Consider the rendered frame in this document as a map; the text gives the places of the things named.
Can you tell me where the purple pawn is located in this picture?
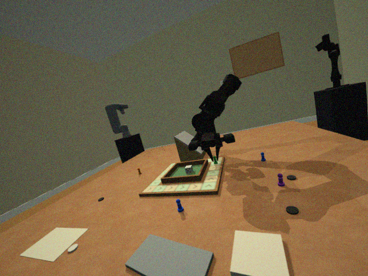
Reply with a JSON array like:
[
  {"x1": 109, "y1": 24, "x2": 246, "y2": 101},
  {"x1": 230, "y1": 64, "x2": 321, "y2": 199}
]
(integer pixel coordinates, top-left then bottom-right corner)
[{"x1": 277, "y1": 173, "x2": 285, "y2": 186}]

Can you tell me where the white die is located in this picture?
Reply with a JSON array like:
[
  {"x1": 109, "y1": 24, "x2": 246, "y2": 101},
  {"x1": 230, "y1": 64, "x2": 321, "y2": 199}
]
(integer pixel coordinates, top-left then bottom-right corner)
[{"x1": 185, "y1": 165, "x2": 193, "y2": 174}]

